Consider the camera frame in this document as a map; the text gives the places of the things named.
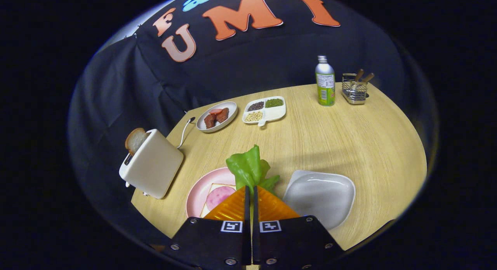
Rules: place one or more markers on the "white divided dish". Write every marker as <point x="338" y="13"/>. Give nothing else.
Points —
<point x="275" y="114"/>

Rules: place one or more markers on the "brown meat piece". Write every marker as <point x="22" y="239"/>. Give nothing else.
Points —
<point x="223" y="115"/>
<point x="210" y="121"/>

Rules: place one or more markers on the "white oval plate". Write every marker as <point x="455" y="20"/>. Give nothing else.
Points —
<point x="231" y="107"/>

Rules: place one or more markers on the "green label metal bottle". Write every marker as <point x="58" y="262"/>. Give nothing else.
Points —
<point x="325" y="83"/>

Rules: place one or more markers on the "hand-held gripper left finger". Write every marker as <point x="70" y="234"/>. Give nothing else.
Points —
<point x="209" y="243"/>

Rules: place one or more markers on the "pile of yellow beans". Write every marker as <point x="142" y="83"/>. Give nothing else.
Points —
<point x="253" y="116"/>

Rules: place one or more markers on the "white bread slice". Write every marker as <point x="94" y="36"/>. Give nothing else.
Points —
<point x="206" y="208"/>

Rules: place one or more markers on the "green lettuce leaf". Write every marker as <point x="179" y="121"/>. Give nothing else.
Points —
<point x="246" y="165"/>

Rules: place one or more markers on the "black backdrop cloth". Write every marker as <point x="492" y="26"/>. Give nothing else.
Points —
<point x="271" y="56"/>

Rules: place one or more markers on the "toasted bread slice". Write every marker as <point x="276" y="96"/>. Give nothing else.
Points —
<point x="136" y="140"/>

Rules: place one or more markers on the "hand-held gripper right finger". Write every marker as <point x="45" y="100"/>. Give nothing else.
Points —
<point x="295" y="243"/>

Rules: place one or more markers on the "pink ham slice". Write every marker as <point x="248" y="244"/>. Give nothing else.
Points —
<point x="219" y="196"/>

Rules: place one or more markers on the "white toaster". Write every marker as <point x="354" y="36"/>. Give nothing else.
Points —
<point x="155" y="165"/>

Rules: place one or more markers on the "pile of green beans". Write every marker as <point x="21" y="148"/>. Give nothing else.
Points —
<point x="274" y="102"/>

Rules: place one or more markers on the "white rounded square plate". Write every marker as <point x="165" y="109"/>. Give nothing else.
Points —
<point x="318" y="196"/>

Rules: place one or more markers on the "pink round plate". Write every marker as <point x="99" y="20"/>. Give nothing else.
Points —
<point x="198" y="192"/>

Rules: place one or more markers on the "red sausage slice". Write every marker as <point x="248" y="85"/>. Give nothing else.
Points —
<point x="215" y="111"/>

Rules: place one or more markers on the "pile of dark beans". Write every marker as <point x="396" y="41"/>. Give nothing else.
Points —
<point x="256" y="106"/>

